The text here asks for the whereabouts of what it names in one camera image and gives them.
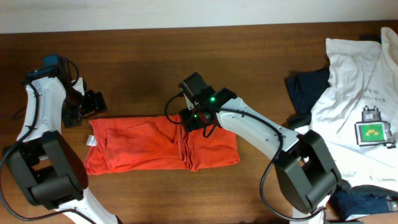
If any red printed t-shirt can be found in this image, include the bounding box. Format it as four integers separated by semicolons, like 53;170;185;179
83;116;240;175

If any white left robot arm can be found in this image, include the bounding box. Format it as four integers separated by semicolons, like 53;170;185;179
1;70;120;223

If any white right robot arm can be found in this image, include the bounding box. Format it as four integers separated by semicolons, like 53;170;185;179
179;86;341;223

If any dark navy garment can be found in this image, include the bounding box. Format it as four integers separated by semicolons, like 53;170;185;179
285;68;330;129

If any white printed t-shirt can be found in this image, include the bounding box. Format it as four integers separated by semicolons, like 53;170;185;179
296;27;397;191

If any dark blue folded garment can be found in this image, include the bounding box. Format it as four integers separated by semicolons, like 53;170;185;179
329;185;397;222

